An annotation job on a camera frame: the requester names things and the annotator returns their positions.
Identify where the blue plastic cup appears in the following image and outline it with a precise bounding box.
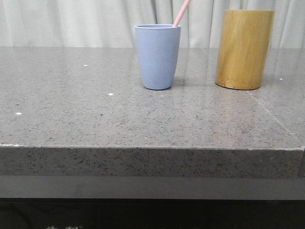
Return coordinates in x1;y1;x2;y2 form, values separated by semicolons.
135;24;181;90

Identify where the white curtain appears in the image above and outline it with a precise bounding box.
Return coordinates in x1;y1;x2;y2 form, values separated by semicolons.
0;0;305;48

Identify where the bamboo cylindrical holder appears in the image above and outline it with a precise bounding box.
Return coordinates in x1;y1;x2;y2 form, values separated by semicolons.
215;10;275;90

